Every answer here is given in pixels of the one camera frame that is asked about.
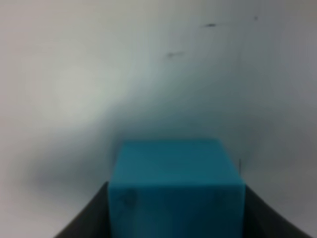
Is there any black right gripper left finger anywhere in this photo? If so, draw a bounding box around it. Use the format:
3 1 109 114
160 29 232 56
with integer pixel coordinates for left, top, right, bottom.
55 182 110 238

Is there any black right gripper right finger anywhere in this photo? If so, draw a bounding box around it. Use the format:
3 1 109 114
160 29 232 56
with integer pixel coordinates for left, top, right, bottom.
242 186 310 238

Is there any blue cube block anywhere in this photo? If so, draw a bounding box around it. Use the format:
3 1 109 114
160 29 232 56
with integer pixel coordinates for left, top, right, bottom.
108 140 245 238

